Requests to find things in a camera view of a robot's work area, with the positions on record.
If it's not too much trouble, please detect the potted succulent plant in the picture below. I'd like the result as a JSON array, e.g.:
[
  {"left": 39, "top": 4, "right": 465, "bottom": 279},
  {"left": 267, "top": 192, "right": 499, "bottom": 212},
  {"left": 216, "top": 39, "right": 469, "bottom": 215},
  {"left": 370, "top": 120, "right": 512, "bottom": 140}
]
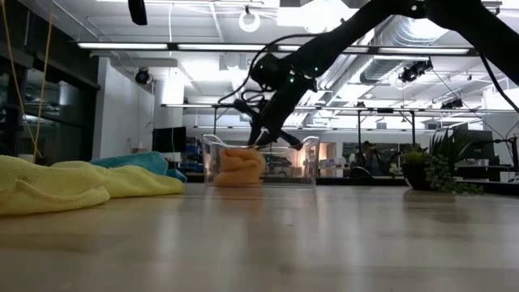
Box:
[{"left": 401, "top": 128, "right": 486, "bottom": 195}]

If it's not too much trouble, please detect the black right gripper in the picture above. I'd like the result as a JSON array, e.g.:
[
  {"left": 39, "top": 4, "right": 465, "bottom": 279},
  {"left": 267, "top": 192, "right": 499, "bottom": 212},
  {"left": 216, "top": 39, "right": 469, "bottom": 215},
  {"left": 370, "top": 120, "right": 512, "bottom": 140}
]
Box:
[{"left": 234, "top": 67, "right": 320, "bottom": 150}]

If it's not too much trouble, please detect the white coiled cable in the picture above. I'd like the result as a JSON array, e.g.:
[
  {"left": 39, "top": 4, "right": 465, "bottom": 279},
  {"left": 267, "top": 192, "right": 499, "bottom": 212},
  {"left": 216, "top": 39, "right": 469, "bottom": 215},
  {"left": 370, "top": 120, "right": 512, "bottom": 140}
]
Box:
[{"left": 238, "top": 10, "right": 262, "bottom": 33}]

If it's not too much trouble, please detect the clear plastic bin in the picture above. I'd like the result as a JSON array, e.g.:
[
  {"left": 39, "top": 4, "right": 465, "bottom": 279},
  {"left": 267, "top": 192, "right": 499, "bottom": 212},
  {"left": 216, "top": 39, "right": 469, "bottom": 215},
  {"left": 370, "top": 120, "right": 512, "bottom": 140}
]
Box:
[{"left": 201, "top": 133, "right": 321, "bottom": 189}]

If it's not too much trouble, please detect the person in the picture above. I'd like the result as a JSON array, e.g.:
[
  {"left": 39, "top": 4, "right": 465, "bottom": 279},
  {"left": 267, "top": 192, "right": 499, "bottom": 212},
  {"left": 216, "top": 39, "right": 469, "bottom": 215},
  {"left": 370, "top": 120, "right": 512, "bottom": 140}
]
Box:
[{"left": 362, "top": 140, "right": 379, "bottom": 174}]

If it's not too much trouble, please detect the black ceiling camera cluster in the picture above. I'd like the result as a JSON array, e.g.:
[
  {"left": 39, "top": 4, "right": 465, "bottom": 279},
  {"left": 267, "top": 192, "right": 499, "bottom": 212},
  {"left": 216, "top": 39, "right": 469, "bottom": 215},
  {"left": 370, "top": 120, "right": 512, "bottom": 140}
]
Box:
[{"left": 399, "top": 59, "right": 434, "bottom": 84}]

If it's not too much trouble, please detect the black computer monitor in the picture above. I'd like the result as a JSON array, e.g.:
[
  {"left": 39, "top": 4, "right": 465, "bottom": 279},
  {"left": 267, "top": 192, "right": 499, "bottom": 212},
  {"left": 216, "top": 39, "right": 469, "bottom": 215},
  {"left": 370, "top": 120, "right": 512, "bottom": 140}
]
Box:
[{"left": 152, "top": 126, "right": 187, "bottom": 154}]

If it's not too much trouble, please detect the black equipment stand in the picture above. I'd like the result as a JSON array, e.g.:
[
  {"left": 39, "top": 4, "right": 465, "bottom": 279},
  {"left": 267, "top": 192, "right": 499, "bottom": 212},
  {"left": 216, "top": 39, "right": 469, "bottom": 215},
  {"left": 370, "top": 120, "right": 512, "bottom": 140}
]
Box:
[{"left": 492, "top": 135, "right": 519, "bottom": 183}]

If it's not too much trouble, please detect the yellow microfiber towel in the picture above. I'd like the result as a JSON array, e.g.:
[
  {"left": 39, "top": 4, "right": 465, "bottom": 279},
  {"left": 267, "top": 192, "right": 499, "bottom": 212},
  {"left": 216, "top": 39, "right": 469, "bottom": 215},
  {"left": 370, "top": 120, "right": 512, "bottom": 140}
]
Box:
[{"left": 0, "top": 155, "right": 186, "bottom": 216}]

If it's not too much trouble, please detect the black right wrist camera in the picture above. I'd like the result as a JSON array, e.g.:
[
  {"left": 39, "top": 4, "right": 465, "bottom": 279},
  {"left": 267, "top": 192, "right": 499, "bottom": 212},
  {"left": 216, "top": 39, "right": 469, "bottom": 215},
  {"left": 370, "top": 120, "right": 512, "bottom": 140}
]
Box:
[{"left": 249, "top": 53, "right": 285, "bottom": 92}]

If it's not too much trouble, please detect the turquoise microfiber towel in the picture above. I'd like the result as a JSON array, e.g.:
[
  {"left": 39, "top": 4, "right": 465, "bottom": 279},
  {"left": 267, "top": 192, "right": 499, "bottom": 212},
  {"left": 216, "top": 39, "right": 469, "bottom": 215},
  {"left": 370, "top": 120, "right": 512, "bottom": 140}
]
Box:
[{"left": 89, "top": 151, "right": 188, "bottom": 183}]

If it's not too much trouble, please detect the orange microfiber towel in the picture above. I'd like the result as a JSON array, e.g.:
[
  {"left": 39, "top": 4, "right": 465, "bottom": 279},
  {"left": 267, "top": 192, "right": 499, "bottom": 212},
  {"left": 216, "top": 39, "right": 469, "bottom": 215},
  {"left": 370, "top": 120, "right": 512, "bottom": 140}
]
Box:
[{"left": 213, "top": 148, "right": 267, "bottom": 187}]

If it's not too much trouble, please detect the dark desk monitor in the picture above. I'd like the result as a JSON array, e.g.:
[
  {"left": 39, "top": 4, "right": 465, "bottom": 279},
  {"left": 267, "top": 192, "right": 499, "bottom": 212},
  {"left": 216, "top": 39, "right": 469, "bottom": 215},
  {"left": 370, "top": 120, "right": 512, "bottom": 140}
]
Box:
[{"left": 461, "top": 129, "right": 496, "bottom": 161}]

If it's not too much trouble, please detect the yellow extension cable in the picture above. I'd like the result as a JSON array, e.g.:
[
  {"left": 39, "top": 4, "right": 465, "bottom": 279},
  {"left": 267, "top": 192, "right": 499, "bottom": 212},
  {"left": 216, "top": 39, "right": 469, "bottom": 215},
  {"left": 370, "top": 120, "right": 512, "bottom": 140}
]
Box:
[{"left": 2, "top": 0, "right": 54, "bottom": 163}]

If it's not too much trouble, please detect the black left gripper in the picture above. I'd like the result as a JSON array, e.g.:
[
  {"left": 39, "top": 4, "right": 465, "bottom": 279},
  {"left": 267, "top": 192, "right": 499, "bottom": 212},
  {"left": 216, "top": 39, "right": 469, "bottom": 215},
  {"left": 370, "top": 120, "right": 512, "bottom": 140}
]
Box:
[{"left": 127, "top": 0, "right": 148, "bottom": 26}]

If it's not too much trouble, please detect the black background frame stand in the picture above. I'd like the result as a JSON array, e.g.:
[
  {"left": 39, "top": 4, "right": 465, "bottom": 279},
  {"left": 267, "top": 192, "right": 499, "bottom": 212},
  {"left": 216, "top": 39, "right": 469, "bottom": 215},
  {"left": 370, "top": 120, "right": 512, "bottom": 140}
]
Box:
[
  {"left": 355, "top": 107, "right": 417, "bottom": 174},
  {"left": 212, "top": 103, "right": 255, "bottom": 154}
]

